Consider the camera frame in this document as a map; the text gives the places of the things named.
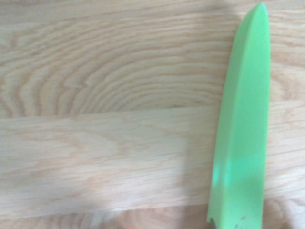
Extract green black scissors with sheath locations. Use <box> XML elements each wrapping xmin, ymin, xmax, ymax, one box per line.
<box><xmin>206</xmin><ymin>1</ymin><xmax>271</xmax><ymax>229</ymax></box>

